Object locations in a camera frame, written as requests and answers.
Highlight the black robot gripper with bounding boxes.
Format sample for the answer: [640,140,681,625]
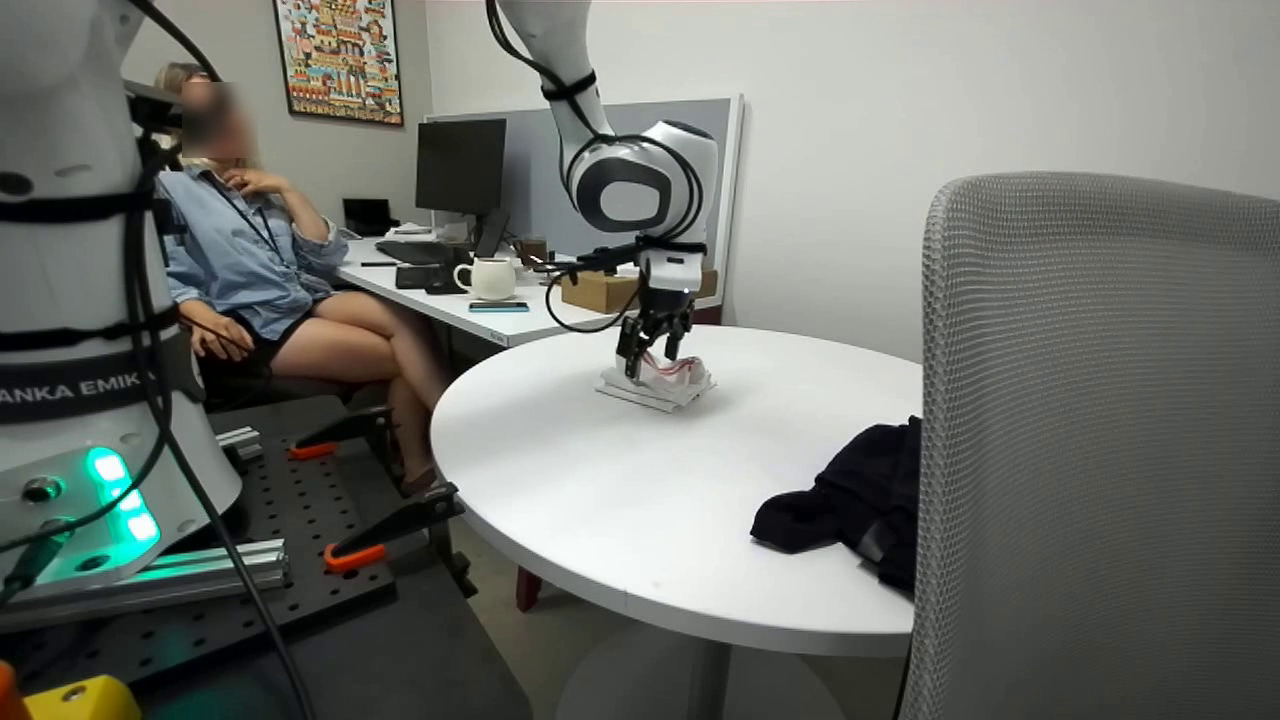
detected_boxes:
[611,252,708,383]

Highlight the white towel with red stripes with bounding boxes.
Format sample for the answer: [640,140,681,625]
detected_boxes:
[594,349,717,416]

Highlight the brown cardboard box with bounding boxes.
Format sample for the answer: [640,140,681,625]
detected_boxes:
[556,263,724,322]

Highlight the plain white ceramic mug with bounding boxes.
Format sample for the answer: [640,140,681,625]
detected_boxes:
[450,252,527,306]

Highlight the grey-blue desk partition panel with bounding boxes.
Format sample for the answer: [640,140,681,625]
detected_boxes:
[425,93,743,326]

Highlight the white office desk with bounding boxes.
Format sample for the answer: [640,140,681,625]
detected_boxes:
[333,234,734,402]

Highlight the black desk telephone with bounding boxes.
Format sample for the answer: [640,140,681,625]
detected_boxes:
[393,252,468,297]

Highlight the black crumpled cloth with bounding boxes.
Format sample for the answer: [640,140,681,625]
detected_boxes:
[747,414,927,602]

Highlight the black computer monitor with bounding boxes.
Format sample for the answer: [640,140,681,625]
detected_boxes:
[412,116,512,256]

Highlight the small black box device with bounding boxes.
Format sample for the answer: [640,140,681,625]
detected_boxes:
[341,196,401,241]

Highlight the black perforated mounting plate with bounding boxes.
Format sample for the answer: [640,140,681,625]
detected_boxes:
[0,387,471,697]

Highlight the seated person in blue shirt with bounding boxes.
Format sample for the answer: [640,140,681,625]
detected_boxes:
[148,55,462,500]

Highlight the grey mesh office chair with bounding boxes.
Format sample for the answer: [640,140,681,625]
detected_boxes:
[893,170,1280,720]

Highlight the yellow plastic object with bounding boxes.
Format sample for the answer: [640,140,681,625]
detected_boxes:
[15,673,144,720]

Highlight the small orange object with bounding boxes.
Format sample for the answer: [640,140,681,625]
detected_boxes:
[0,655,33,720]

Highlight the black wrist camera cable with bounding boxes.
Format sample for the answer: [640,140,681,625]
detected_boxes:
[479,0,714,340]

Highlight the black clamp with orange handle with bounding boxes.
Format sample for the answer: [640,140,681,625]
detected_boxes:
[286,404,406,474]
[319,481,471,582]

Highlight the colourful wall poster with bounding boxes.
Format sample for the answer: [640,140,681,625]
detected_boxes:
[268,0,407,132]

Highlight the aluminium profile rail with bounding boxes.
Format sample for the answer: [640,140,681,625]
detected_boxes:
[0,532,292,631]

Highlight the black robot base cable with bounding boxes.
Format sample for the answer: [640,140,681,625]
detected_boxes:
[117,0,324,720]

